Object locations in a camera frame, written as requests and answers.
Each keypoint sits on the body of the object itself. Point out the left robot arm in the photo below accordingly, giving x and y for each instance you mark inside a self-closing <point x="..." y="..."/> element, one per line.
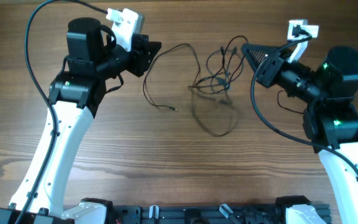
<point x="96" y="53"/>

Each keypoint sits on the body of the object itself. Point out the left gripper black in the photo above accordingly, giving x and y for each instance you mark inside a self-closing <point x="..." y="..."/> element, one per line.
<point x="141" y="60"/>

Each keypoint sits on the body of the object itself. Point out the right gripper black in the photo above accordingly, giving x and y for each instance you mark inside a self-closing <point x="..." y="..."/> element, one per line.
<point x="271" y="70"/>

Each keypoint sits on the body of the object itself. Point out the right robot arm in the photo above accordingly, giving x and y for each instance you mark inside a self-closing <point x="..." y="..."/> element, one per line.
<point x="330" y="120"/>

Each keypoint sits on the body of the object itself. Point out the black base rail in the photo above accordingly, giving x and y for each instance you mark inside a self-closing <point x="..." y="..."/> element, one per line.
<point x="257" y="213"/>

